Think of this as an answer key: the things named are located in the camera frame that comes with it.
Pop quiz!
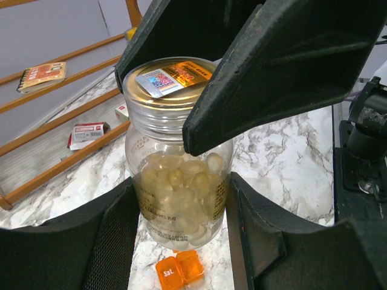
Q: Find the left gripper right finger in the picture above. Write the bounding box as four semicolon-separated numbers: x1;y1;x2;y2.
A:
226;172;386;289

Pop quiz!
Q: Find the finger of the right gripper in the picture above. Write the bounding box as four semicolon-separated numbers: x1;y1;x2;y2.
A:
183;1;386;156
115;1;263;90

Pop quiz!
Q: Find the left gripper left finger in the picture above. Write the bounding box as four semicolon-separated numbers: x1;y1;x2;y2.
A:
1;178;140;289

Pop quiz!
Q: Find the orange pill organizer box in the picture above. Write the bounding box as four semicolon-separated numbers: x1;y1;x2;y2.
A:
155;250;204;289

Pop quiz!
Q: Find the clear pill bottle gold lid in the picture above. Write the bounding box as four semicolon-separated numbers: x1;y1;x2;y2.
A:
122;57;233;251

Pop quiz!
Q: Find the yellow small container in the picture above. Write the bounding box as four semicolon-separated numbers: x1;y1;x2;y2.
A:
124;27;137;41

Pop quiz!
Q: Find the red white torn packet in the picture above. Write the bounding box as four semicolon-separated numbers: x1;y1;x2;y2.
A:
67;122;110;151

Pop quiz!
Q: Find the white red medicine box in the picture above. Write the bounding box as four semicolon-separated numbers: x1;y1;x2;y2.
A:
114;104;129;123

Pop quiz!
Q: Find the wooden three-tier shelf rack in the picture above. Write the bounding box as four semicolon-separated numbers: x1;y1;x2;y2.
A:
1;1;127;210

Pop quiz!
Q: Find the orange spiral notebook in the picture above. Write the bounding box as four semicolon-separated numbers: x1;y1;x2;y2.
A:
16;62;67;94

